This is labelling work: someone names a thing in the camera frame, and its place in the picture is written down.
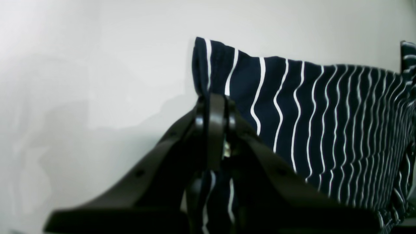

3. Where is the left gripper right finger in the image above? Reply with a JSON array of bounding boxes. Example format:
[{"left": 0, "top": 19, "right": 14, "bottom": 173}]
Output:
[{"left": 225, "top": 97, "right": 380, "bottom": 234}]

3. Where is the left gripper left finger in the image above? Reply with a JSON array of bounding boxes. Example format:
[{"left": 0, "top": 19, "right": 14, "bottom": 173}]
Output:
[{"left": 44, "top": 94, "right": 225, "bottom": 234}]

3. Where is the navy white striped T-shirt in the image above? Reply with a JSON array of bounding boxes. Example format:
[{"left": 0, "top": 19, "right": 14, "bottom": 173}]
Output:
[{"left": 192, "top": 37, "right": 415, "bottom": 234}]

